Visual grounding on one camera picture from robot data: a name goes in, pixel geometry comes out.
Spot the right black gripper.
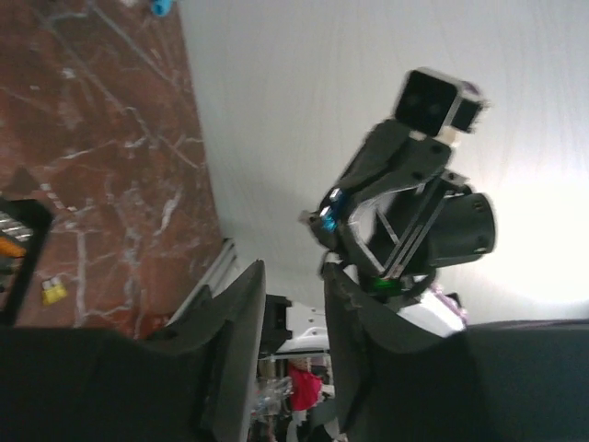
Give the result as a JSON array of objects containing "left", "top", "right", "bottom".
[{"left": 299, "top": 120, "right": 497, "bottom": 295}]

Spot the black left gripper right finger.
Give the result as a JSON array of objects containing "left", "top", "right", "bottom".
[{"left": 323, "top": 263, "right": 588, "bottom": 441}]

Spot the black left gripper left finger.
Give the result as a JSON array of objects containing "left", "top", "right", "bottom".
[{"left": 1, "top": 260, "right": 266, "bottom": 441}]

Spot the small yellow fuse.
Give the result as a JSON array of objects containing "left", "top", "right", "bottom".
[{"left": 41, "top": 277, "right": 67, "bottom": 306}]

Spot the black fuse box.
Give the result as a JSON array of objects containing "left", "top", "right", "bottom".
[{"left": 1, "top": 197, "right": 53, "bottom": 326}]

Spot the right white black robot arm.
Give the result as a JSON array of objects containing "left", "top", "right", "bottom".
[{"left": 300, "top": 119, "right": 588, "bottom": 441}]

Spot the blue plastic fitting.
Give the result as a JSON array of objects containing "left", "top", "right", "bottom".
[{"left": 150, "top": 0, "right": 175, "bottom": 17}]

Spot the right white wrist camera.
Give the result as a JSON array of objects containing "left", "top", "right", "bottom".
[{"left": 392, "top": 66, "right": 490, "bottom": 146}]

